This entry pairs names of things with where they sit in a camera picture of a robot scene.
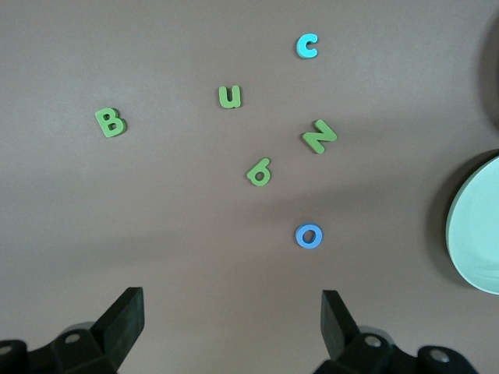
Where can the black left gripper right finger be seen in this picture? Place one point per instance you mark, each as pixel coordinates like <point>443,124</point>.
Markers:
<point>343,343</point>

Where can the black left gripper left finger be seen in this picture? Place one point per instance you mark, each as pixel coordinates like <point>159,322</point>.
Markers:
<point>113,335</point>

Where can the green foam number 6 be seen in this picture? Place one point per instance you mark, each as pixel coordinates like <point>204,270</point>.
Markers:
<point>264,163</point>

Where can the green foam letter N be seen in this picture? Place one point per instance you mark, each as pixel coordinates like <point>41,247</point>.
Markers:
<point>319,136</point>

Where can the green foam letter B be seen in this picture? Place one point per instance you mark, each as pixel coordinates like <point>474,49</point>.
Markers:
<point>103,124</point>

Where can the green foam letter U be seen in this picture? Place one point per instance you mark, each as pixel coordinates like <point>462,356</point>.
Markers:
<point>230,104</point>

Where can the blue foam letter O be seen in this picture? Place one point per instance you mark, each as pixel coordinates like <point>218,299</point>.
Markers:
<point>300,235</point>

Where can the brown table cover mat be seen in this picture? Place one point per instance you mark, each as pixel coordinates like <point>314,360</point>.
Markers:
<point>117,214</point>

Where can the light green round plate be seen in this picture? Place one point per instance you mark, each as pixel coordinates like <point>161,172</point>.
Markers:
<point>479,233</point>

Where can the teal foam letter C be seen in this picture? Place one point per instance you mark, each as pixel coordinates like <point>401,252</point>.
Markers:
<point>302,46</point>

